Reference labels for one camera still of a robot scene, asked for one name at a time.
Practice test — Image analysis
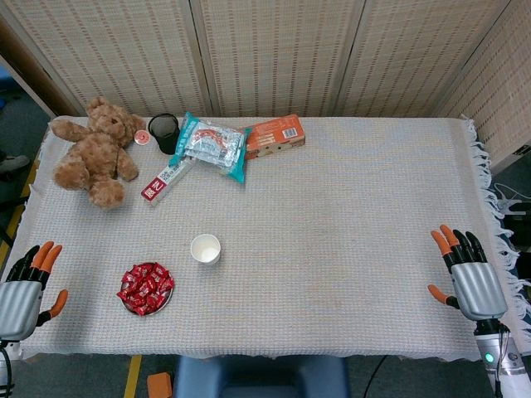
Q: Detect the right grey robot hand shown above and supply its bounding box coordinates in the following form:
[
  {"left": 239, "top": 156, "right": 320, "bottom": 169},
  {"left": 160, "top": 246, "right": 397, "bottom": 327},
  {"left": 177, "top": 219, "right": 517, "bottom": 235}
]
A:
[{"left": 426, "top": 224, "right": 509, "bottom": 323}]

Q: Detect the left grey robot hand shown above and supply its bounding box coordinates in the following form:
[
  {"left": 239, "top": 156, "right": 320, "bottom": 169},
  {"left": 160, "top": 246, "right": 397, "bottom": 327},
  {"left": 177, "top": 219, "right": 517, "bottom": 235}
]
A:
[{"left": 0, "top": 240, "right": 70, "bottom": 342}]

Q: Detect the red candy pile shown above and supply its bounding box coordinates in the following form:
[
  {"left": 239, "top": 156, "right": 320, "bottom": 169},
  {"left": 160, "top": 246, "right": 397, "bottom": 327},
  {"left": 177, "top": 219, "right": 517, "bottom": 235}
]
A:
[{"left": 116, "top": 261, "right": 176, "bottom": 317}]

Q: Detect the white paper cup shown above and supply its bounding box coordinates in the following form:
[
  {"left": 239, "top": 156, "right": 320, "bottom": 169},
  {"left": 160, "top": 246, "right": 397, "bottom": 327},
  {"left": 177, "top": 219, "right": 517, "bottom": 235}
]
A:
[{"left": 190, "top": 233, "right": 222, "bottom": 266}]

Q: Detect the black mesh pen holder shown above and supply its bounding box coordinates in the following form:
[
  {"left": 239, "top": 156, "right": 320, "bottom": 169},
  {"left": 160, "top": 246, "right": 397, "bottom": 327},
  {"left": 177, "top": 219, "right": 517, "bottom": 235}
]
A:
[{"left": 147, "top": 113, "right": 182, "bottom": 156}]

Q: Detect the grey white shoe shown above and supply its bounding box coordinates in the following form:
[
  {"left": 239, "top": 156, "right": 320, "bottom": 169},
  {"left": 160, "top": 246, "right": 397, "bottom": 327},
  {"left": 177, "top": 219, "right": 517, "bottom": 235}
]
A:
[{"left": 0, "top": 154, "right": 31, "bottom": 175}]

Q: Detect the white woven tablecloth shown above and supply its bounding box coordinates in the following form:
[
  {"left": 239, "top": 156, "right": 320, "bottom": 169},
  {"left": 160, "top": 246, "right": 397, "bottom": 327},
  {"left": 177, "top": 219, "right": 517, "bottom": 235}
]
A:
[{"left": 0, "top": 114, "right": 531, "bottom": 364}]

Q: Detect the orange block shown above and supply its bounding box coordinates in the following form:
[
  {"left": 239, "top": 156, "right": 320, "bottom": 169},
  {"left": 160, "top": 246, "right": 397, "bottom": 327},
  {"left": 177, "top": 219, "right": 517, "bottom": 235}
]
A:
[{"left": 147, "top": 371, "right": 173, "bottom": 398}]

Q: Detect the brown teddy bear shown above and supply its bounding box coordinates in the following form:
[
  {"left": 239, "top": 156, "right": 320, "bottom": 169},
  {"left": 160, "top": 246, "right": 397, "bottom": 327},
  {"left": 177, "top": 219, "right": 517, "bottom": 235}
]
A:
[{"left": 49, "top": 95, "right": 147, "bottom": 208}]

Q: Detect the long white red box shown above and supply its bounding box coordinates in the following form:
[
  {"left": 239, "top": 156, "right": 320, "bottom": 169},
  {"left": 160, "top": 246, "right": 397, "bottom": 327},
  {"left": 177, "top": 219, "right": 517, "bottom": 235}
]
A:
[{"left": 140, "top": 159, "right": 195, "bottom": 207}]

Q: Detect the beige woven screen panel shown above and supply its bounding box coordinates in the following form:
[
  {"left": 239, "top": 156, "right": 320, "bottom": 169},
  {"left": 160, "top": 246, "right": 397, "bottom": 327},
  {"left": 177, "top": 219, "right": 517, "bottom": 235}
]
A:
[
  {"left": 189, "top": 0, "right": 368, "bottom": 119},
  {"left": 435, "top": 0, "right": 531, "bottom": 175},
  {"left": 0, "top": 0, "right": 212, "bottom": 119},
  {"left": 334, "top": 0, "right": 514, "bottom": 119}
]

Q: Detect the brown wooden board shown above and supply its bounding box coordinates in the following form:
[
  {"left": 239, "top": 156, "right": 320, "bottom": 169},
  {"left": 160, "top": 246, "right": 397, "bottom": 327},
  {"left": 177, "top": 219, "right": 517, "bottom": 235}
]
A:
[{"left": 0, "top": 16, "right": 76, "bottom": 119}]

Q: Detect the teal silver snack bag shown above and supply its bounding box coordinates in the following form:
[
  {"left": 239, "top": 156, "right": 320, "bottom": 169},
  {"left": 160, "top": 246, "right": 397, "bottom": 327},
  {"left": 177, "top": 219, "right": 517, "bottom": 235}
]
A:
[{"left": 168, "top": 110, "right": 253, "bottom": 185}]

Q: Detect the orange biscuit box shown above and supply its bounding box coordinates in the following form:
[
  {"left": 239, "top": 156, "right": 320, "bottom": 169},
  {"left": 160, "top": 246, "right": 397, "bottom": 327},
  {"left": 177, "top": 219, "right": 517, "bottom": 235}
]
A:
[{"left": 242, "top": 114, "right": 307, "bottom": 161}]

